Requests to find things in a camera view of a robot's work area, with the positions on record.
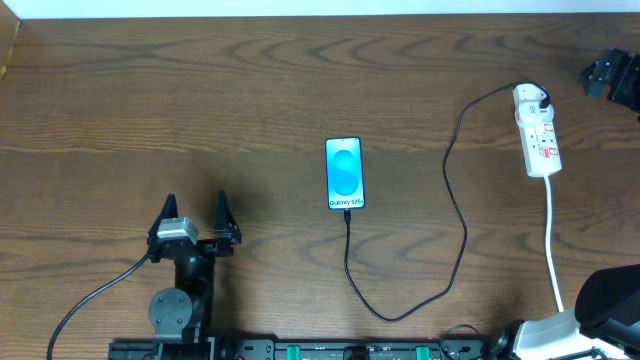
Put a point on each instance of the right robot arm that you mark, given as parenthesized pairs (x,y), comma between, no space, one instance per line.
(604,321)

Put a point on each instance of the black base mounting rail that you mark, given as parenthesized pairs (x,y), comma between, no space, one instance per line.
(265,349)

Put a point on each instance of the white power strip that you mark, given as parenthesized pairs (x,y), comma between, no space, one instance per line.
(540,150)

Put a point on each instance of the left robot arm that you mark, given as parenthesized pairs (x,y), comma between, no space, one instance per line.
(180,314)

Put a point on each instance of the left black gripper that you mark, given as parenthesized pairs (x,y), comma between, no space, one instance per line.
(206,245)

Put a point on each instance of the blue Galaxy smartphone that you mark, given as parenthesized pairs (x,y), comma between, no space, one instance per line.
(344,173)

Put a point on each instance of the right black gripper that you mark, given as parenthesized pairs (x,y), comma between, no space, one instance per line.
(615,76)

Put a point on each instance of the white USB charger adapter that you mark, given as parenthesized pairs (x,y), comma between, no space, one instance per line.
(532,105)

